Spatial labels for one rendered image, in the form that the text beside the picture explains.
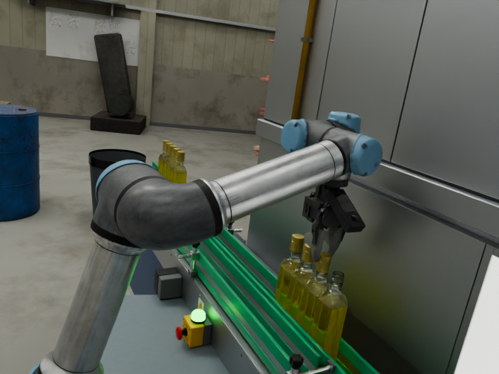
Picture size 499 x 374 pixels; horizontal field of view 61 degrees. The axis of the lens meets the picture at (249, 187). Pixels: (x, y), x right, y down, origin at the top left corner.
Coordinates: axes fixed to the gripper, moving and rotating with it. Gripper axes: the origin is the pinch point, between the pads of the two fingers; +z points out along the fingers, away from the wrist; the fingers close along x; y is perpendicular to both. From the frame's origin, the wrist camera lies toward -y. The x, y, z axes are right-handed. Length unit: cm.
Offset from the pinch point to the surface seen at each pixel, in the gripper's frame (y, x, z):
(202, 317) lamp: 27.0, 18.4, 30.8
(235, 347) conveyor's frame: 10.9, 15.5, 30.5
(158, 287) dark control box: 55, 23, 36
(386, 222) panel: -6.3, -11.7, -11.0
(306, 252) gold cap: 5.2, 1.6, 1.0
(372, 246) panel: -3.7, -11.8, -3.3
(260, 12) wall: 775, -410, -149
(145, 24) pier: 826, -180, -91
